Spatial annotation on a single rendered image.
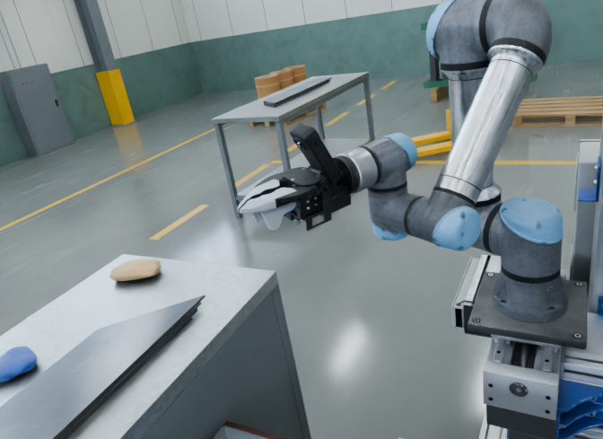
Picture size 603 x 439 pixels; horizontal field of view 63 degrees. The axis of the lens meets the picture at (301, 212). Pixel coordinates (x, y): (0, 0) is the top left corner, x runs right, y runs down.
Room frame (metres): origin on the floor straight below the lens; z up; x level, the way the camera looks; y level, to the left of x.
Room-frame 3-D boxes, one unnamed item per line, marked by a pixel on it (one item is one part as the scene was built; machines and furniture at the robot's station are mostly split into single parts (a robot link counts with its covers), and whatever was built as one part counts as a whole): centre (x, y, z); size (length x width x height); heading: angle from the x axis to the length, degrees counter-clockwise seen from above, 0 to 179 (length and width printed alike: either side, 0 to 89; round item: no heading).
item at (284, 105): (4.77, -0.17, 0.49); 1.80 x 0.70 x 0.99; 146
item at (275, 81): (8.37, -0.07, 0.38); 1.20 x 0.80 x 0.77; 142
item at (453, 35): (1.00, -0.39, 1.41); 0.15 x 0.12 x 0.55; 32
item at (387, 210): (0.84, -0.18, 1.34); 0.11 x 0.08 x 0.11; 32
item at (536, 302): (0.89, -0.46, 1.09); 0.15 x 0.15 x 0.10
